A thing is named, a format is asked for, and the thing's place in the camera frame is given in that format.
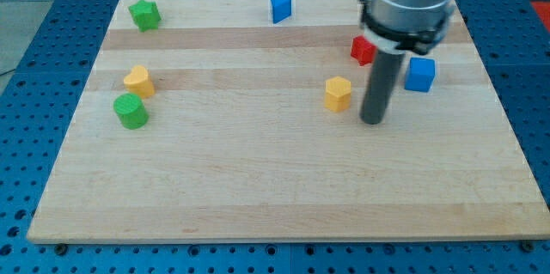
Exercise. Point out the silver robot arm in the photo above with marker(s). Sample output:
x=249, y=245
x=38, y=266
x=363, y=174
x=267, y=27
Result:
x=398, y=26

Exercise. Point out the yellow hexagon block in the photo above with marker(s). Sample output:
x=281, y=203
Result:
x=337, y=94

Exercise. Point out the wooden board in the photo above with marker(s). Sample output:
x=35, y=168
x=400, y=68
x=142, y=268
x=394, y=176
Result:
x=240, y=148

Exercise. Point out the red star block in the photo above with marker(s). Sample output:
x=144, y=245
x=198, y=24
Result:
x=362, y=50

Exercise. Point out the blue triangle block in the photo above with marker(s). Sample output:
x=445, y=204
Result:
x=281, y=10

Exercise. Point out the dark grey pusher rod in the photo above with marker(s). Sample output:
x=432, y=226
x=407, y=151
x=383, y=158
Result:
x=383, y=76

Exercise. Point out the yellow heart block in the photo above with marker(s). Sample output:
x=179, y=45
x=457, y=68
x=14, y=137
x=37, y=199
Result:
x=139, y=82

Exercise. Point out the green cylinder block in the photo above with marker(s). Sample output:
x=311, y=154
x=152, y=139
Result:
x=131, y=111

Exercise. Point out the blue cube block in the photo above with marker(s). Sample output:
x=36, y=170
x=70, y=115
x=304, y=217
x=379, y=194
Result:
x=420, y=74

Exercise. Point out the green star block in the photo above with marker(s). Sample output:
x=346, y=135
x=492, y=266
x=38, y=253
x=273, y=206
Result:
x=145, y=15

